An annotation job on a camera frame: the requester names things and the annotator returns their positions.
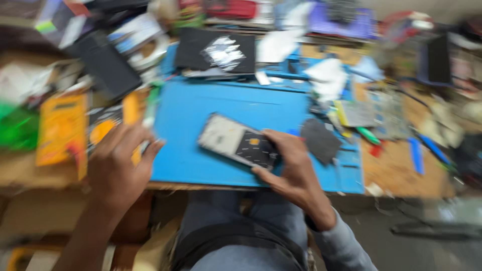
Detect white tape roll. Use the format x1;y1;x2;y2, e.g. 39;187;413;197
128;34;171;71

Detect green handled screwdriver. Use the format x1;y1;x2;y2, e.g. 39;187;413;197
143;85;163;128

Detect blue plastic pry tool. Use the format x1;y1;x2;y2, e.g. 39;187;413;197
419;133;452;165
408;137;425;175

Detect black rectangular box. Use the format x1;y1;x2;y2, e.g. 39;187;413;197
72;32;143;100

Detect yellow multimeter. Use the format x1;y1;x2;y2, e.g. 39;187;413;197
36;94;89;180

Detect dark grey foam piece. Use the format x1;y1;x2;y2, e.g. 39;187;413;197
300;118;343;165

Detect person's grey trousers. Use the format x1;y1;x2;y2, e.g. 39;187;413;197
171;190;313;271

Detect blue silicone repair mat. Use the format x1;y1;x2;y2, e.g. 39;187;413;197
151;42;365;195

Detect white crumpled tissue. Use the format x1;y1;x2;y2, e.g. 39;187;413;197
303;58;349;102

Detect yellow edged circuit board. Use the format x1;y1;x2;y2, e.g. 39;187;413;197
334;99;377;128

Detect green marker pen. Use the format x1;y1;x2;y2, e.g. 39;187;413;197
356;126;382;146

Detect smartphone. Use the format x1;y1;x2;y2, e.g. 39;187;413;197
197;113;280;171

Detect yellow handled tool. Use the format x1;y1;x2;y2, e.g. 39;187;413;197
122;92;142;126

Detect person's left hand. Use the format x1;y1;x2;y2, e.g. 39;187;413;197
87;122;166;211

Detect black square pad with foil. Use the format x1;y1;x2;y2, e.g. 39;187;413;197
174;27;257;75

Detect black phone with blue frame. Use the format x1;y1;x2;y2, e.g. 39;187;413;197
417;35;454;87

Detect purple plastic basket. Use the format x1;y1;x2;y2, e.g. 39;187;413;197
308;1;377;40

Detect green plastic bag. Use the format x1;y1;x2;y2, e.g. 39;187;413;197
0;103;40;151

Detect person's right hand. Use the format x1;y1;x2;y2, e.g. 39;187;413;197
252;129;327;223

